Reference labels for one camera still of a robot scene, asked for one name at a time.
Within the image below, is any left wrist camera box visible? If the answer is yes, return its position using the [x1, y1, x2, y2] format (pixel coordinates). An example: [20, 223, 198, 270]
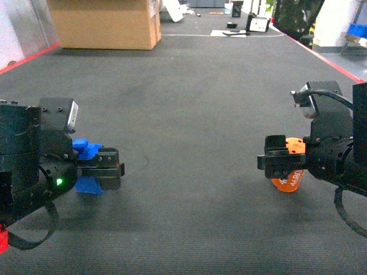
[39, 97, 79, 133]

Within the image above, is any black and white device box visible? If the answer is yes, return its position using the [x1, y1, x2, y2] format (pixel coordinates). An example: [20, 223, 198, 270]
[246, 14, 270, 33]

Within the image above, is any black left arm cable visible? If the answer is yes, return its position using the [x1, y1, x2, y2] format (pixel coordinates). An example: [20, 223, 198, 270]
[7, 202, 60, 250]

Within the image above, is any black flat tool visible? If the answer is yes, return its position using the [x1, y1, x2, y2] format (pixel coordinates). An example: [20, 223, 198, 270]
[222, 32, 250, 37]

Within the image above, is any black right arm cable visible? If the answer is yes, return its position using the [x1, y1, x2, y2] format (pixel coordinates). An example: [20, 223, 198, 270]
[334, 186, 367, 238]

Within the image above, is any white tilted panel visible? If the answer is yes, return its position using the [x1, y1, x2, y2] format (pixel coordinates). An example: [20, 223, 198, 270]
[162, 0, 184, 22]

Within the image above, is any white paper sheet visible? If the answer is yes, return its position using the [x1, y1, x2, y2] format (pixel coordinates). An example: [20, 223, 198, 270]
[210, 30, 249, 37]

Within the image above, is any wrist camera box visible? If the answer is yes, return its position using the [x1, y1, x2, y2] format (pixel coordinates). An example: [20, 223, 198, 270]
[39, 97, 79, 133]
[290, 81, 343, 119]

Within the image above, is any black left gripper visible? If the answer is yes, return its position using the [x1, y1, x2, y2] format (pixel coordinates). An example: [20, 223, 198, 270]
[40, 130, 124, 198]

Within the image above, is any blue bottle-shaped plastic part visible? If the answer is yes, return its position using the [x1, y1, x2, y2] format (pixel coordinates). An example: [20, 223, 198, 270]
[72, 139, 103, 195]

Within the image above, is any blue bin far right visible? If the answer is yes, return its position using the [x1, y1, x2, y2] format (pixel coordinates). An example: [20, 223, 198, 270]
[347, 23, 367, 38]

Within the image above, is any small black box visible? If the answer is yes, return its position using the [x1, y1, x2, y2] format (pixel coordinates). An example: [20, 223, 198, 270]
[232, 0, 244, 18]

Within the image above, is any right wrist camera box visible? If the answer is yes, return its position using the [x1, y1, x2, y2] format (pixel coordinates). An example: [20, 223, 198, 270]
[290, 81, 343, 119]

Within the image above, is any orange cylindrical cap 4680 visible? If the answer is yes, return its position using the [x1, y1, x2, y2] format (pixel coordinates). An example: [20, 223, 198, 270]
[271, 137, 306, 193]

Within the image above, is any black tape roll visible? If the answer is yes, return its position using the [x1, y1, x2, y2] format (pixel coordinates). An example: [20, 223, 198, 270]
[227, 22, 238, 29]

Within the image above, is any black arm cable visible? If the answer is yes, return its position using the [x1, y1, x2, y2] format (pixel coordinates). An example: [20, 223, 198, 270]
[334, 186, 367, 238]
[7, 202, 60, 250]

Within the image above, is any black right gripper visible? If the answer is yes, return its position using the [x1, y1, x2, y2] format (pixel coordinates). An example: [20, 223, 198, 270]
[257, 114, 353, 183]

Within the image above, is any large cardboard box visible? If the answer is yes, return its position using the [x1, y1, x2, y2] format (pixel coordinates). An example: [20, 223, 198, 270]
[47, 0, 161, 50]

